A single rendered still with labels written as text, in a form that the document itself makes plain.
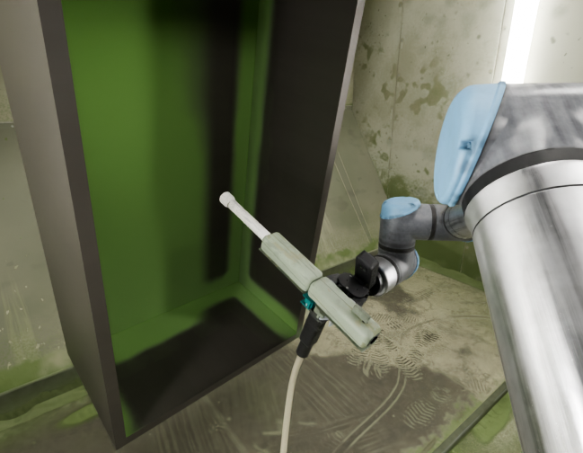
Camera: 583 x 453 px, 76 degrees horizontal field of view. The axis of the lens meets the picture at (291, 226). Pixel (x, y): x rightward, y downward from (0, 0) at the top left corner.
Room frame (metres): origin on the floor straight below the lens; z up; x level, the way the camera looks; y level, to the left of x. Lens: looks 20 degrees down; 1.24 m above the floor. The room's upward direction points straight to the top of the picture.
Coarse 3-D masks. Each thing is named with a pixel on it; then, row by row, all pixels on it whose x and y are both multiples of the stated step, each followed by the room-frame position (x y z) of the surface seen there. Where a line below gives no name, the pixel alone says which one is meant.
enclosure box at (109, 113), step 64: (0, 0) 0.64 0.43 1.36; (64, 0) 0.82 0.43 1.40; (128, 0) 0.91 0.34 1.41; (192, 0) 1.01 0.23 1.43; (256, 0) 1.13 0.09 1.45; (320, 0) 0.98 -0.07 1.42; (0, 64) 0.75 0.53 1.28; (64, 64) 0.51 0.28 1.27; (128, 64) 0.92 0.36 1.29; (192, 64) 1.03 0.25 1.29; (256, 64) 1.16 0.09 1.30; (320, 64) 0.98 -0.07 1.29; (64, 128) 0.51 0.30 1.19; (128, 128) 0.93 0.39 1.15; (192, 128) 1.05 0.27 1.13; (256, 128) 1.17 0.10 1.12; (320, 128) 0.98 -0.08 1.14; (64, 192) 0.56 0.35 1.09; (128, 192) 0.95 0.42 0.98; (192, 192) 1.08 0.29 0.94; (256, 192) 1.18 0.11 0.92; (320, 192) 0.98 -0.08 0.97; (64, 256) 0.65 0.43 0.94; (128, 256) 0.97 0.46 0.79; (192, 256) 1.12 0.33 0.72; (256, 256) 1.19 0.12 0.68; (64, 320) 0.80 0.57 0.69; (128, 320) 0.99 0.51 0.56; (192, 320) 1.05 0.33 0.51; (256, 320) 1.08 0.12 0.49; (128, 384) 0.80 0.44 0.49; (192, 384) 0.82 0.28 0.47
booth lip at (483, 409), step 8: (504, 384) 1.26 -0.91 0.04; (496, 392) 1.21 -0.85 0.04; (504, 392) 1.22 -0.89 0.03; (488, 400) 1.17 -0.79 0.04; (496, 400) 1.17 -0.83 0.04; (480, 408) 1.13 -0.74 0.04; (488, 408) 1.13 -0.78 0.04; (472, 416) 1.09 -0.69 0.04; (480, 416) 1.09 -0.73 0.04; (464, 424) 1.05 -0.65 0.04; (472, 424) 1.06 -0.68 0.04; (456, 432) 1.02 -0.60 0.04; (464, 432) 1.03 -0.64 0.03; (448, 440) 0.99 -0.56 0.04; (456, 440) 0.99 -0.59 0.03; (440, 448) 0.96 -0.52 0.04; (448, 448) 0.96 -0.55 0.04
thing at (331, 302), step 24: (240, 216) 0.82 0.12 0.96; (264, 240) 0.74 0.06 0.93; (288, 264) 0.69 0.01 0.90; (312, 264) 0.69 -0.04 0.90; (312, 288) 0.64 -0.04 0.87; (336, 288) 0.64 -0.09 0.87; (312, 312) 0.65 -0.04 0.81; (336, 312) 0.59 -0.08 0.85; (360, 312) 0.58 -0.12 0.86; (312, 336) 0.65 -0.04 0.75; (360, 336) 0.55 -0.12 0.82
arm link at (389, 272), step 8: (376, 256) 0.83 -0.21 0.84; (384, 264) 0.79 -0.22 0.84; (392, 264) 0.80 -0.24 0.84; (384, 272) 0.77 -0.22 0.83; (392, 272) 0.79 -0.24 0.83; (384, 280) 0.77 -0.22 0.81; (392, 280) 0.78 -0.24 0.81; (384, 288) 0.77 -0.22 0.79; (392, 288) 0.79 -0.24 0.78; (376, 296) 0.78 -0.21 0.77
